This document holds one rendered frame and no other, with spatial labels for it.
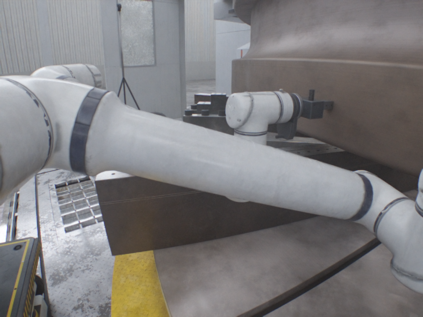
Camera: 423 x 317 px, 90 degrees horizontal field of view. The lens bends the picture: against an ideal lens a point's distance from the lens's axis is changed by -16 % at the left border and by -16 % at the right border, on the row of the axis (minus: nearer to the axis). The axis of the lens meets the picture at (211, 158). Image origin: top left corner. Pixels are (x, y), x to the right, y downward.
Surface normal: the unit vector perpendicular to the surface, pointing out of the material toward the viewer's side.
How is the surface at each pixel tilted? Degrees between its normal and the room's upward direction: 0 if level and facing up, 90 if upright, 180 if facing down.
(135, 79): 90
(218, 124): 90
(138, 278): 0
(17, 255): 0
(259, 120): 90
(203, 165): 78
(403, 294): 0
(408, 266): 90
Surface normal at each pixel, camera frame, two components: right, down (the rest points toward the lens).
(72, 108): 0.29, -0.33
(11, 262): 0.00, -0.93
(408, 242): -1.00, -0.06
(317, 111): 0.41, 0.33
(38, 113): 0.94, -0.34
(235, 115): -0.89, 0.12
